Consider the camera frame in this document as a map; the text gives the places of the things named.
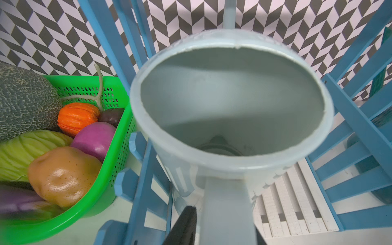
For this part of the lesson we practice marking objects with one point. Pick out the purple eggplant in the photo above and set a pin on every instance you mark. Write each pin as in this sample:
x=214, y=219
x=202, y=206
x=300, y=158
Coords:
x=19, y=202

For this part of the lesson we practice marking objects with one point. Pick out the dark purple small fruit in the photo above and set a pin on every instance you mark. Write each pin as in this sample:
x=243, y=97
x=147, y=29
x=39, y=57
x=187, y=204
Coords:
x=112, y=116

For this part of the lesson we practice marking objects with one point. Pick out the orange mini pumpkin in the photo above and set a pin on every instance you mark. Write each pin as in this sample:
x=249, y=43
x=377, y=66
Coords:
x=74, y=117

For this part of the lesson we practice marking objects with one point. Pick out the light green cabbage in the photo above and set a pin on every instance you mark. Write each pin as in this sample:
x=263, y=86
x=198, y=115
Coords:
x=19, y=152

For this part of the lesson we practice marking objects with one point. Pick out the magenta round vegetable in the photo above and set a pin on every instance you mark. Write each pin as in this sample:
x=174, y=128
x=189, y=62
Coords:
x=95, y=139

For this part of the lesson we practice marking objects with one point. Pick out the dark teal watering can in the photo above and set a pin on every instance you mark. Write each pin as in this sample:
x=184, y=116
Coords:
x=384, y=194

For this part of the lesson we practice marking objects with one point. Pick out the light blue watering can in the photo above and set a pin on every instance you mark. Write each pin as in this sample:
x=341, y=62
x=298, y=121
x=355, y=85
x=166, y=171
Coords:
x=228, y=111

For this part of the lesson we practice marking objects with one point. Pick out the brown potato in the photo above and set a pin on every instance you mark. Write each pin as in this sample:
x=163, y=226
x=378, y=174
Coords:
x=64, y=175

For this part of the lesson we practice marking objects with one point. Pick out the blue white slatted shelf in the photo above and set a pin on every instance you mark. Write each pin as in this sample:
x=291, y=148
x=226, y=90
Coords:
x=325, y=176

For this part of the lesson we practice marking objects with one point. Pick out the green netted melon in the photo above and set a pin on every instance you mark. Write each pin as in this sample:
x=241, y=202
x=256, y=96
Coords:
x=28, y=102

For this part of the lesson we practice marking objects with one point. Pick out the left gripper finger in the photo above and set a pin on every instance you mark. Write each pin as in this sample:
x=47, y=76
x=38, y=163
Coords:
x=184, y=230

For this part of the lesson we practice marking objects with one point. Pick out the green plastic basket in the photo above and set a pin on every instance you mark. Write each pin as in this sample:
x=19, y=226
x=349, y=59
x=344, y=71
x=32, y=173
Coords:
x=101, y=195

